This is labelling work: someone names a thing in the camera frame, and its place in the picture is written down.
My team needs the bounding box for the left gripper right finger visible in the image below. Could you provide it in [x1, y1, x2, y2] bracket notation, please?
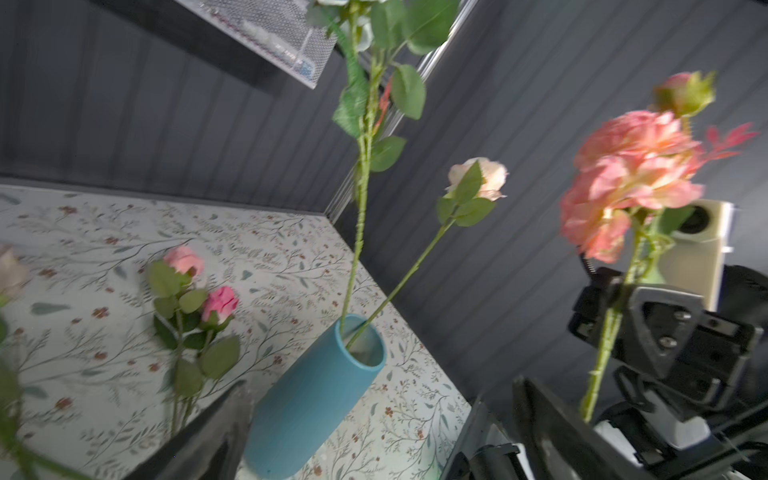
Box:
[512, 377, 652, 480]

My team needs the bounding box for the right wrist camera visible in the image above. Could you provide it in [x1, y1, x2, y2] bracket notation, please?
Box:
[659, 199, 736, 312]

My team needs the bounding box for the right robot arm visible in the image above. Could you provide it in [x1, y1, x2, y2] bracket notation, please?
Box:
[445, 266, 767, 479]

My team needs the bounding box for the pile of artificial flowers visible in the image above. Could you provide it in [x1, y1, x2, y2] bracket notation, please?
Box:
[1, 245, 240, 479]

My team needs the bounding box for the teal ceramic vase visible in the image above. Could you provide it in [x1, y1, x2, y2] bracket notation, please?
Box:
[243, 314, 387, 479]

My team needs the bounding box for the white rose spray stem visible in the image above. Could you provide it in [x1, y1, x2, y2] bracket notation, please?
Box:
[307, 1, 461, 319]

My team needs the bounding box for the white wire mesh basket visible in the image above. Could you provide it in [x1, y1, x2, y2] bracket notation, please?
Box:
[178, 0, 335, 89]

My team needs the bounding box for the cream rose stem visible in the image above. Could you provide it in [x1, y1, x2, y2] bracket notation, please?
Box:
[345, 157, 509, 351]

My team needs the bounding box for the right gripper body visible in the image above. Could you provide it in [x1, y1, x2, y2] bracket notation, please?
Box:
[568, 265, 767, 414]

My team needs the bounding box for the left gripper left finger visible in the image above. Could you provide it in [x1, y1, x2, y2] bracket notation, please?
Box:
[126, 380, 255, 480]

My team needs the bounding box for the pink carnation spray stem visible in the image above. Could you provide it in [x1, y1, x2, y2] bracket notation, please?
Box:
[560, 71, 757, 421]

